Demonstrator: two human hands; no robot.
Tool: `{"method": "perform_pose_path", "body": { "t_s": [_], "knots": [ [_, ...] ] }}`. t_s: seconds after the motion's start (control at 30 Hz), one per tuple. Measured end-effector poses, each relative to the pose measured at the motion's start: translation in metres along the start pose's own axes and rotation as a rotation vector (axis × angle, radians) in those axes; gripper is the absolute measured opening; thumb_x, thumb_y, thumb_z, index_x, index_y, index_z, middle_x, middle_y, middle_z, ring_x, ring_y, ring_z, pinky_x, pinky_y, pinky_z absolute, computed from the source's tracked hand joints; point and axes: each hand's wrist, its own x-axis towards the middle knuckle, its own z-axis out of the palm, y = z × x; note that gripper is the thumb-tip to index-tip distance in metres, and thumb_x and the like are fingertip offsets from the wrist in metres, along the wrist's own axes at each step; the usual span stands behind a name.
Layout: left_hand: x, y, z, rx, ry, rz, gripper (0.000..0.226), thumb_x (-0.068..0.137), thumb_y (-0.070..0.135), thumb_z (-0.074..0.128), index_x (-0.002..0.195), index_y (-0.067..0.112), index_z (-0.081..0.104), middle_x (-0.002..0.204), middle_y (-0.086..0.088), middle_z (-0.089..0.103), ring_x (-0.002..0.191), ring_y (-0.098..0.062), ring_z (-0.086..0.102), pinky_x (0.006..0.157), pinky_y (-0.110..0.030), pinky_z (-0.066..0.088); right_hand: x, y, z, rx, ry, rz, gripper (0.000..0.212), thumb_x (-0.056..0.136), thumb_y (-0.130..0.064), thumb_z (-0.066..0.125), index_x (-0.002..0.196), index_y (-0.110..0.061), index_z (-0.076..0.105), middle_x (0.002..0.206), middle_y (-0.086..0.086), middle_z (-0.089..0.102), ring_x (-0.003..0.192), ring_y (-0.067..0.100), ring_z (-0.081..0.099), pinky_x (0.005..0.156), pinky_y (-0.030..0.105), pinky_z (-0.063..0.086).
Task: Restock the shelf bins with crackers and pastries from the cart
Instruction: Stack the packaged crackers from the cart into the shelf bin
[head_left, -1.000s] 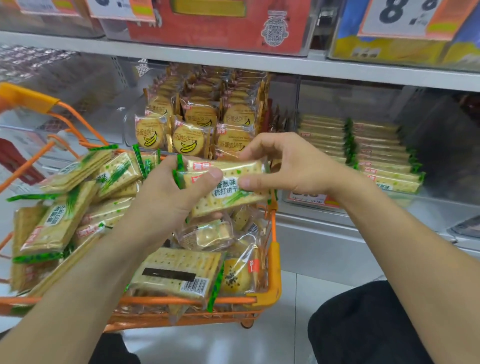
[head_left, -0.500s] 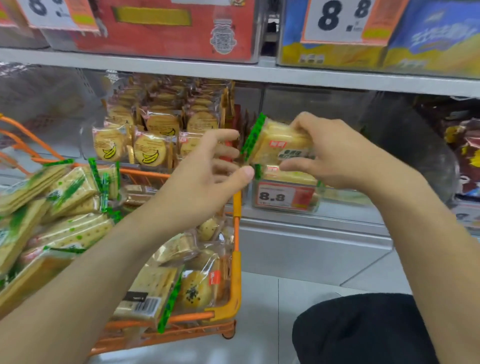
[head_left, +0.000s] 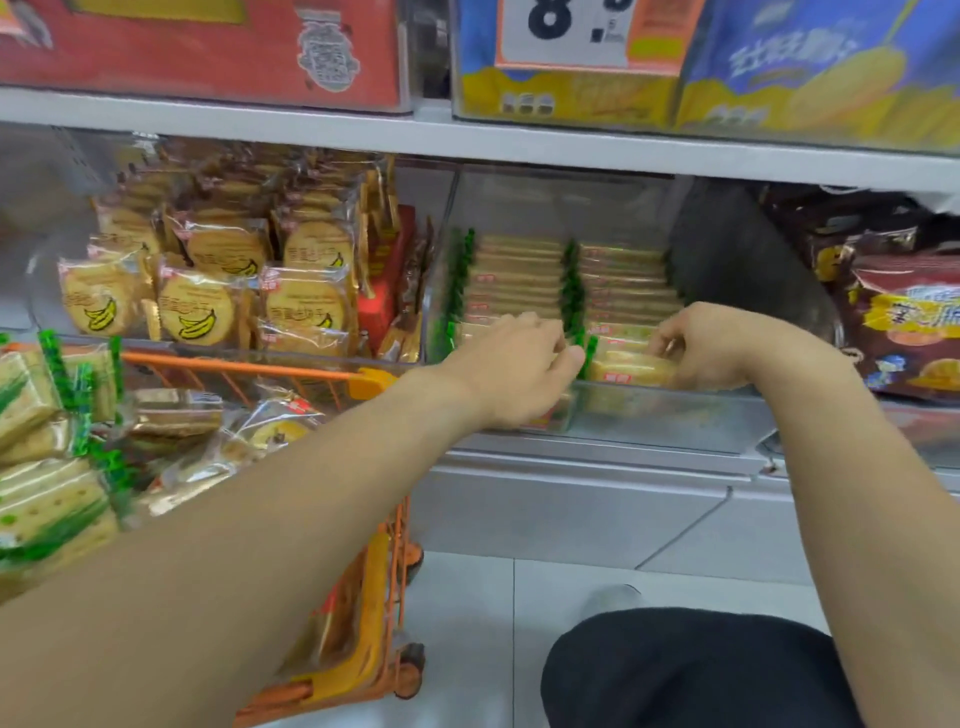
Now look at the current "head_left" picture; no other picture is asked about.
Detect person's right hand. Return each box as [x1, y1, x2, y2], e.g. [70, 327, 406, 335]
[648, 301, 781, 391]

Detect person's left hand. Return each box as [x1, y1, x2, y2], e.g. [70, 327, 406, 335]
[434, 311, 588, 430]

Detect green cracker packets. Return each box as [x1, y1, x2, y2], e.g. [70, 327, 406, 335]
[442, 227, 684, 433]
[0, 329, 136, 594]

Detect orange shopping cart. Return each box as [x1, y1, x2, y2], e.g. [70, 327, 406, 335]
[0, 341, 427, 728]

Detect pile of pastry packets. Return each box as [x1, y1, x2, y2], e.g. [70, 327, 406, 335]
[127, 382, 331, 519]

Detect white metal store shelf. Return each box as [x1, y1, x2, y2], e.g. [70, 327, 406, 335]
[0, 0, 960, 586]

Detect person's right forearm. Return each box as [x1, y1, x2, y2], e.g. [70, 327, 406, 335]
[742, 322, 960, 728]

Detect person's left forearm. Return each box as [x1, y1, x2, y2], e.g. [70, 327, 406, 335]
[0, 363, 489, 728]

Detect person's white right shoe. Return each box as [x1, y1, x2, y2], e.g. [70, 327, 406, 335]
[581, 584, 645, 620]

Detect person's right leg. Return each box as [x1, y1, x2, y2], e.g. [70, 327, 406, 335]
[539, 607, 864, 728]

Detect red carton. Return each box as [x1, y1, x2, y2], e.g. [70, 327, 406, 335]
[0, 0, 403, 112]

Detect row of dark red bags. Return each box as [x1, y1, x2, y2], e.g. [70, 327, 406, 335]
[761, 187, 960, 403]

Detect stack of blue yellow packets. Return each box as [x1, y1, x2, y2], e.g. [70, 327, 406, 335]
[457, 0, 960, 151]

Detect group of banana biscuit packets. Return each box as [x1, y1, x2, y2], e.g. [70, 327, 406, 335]
[58, 138, 399, 358]

